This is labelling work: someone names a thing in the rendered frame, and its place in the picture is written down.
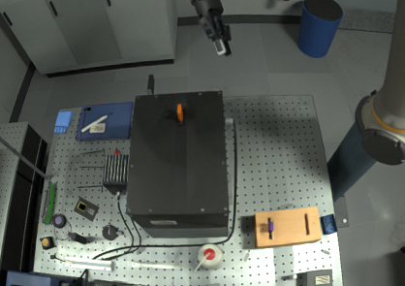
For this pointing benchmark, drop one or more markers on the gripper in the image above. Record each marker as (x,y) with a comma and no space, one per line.
(207,5)

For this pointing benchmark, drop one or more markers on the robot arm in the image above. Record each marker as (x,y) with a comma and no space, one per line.
(386,88)

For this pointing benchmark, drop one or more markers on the orange shutter lever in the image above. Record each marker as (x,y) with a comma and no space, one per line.
(180,113)

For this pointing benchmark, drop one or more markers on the white slit thimble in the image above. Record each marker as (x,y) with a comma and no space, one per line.
(229,122)

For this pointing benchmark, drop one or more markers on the black monochromator body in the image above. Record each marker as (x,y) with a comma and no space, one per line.
(177,162)

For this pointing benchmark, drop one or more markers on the purple filter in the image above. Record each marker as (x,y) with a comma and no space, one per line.
(271,228)

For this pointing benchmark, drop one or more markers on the wooden filter rack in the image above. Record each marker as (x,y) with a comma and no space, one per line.
(290,228)

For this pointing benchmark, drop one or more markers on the blue drum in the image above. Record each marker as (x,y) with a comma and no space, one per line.
(318,30)

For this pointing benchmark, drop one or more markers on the grey cabinet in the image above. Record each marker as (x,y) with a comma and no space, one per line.
(87,23)

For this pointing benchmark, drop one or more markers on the blue notebook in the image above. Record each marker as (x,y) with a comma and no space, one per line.
(113,120)

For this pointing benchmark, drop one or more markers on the white pen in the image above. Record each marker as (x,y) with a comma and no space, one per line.
(94,123)

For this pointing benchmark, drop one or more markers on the striped black heat sink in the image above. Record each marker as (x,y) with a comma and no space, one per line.
(115,172)

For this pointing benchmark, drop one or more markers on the black card with yellow square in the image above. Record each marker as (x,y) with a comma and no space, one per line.
(86,209)

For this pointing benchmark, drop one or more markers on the small blue box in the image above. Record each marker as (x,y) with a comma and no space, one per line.
(328,224)

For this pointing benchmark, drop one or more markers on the grey rod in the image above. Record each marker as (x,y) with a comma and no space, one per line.
(22,158)

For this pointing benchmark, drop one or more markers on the white stick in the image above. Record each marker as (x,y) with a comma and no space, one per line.
(199,265)

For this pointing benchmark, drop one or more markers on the green circuit board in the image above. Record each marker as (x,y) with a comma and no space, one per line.
(49,204)

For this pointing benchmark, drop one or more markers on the black cylinder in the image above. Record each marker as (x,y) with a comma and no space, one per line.
(78,238)

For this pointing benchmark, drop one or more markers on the white tube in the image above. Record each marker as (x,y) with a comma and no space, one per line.
(90,265)

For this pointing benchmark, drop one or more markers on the grey instrument box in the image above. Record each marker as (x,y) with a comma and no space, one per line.
(315,278)

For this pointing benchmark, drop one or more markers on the yellow and black knob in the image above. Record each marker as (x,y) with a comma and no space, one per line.
(47,242)

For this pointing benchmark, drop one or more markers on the blue instrument box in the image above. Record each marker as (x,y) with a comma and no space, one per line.
(38,279)

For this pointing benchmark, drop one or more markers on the small black post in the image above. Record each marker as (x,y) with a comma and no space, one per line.
(150,84)

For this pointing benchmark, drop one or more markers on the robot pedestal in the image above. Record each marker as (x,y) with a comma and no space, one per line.
(347,164)

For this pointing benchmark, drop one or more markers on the black round mount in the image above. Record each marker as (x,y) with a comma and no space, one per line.
(109,232)

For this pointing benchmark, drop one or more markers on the purple lens in black mount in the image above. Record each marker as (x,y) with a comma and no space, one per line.
(59,220)

